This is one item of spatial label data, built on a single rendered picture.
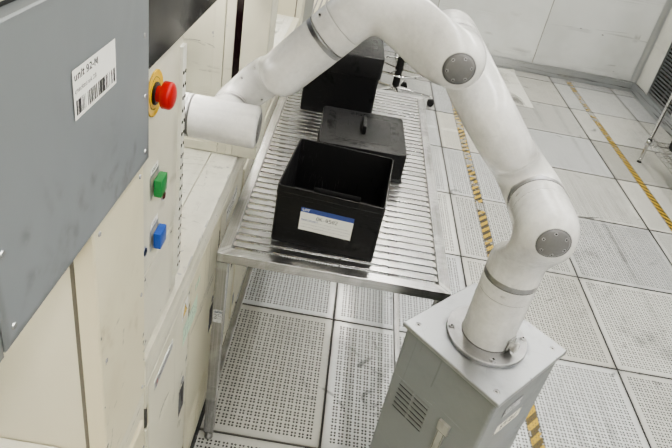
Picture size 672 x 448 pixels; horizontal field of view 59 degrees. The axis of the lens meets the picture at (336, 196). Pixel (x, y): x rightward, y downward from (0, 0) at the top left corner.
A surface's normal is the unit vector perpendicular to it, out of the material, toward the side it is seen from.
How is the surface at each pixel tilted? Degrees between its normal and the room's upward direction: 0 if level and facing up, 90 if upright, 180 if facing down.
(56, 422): 90
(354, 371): 0
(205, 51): 90
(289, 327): 0
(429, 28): 58
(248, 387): 0
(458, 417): 90
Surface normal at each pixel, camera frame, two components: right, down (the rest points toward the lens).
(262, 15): -0.07, 0.52
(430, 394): -0.75, 0.25
